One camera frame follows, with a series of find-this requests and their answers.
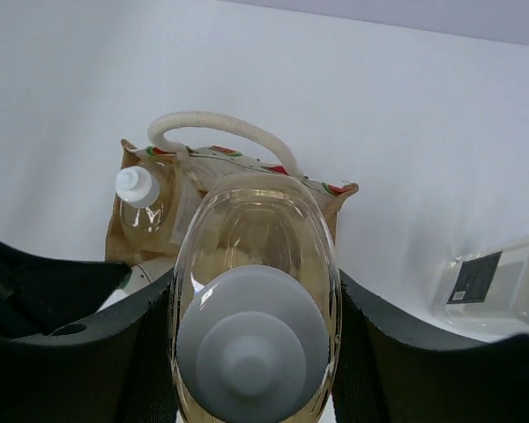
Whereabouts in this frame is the grey-capped clear bottle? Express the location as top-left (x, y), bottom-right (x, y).
top-left (431, 235), bottom-right (529, 338)

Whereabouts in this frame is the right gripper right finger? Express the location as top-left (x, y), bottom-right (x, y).
top-left (332, 273), bottom-right (529, 422)

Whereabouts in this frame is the white-capped yellow bottle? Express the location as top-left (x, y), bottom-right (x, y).
top-left (115, 158), bottom-right (188, 256)
top-left (169, 174), bottom-right (342, 422)

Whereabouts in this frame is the burlap watermelon print canvas bag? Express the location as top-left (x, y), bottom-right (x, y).
top-left (104, 112), bottom-right (359, 296)

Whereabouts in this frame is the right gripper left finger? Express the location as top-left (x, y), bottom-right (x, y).
top-left (0, 242), bottom-right (177, 422)

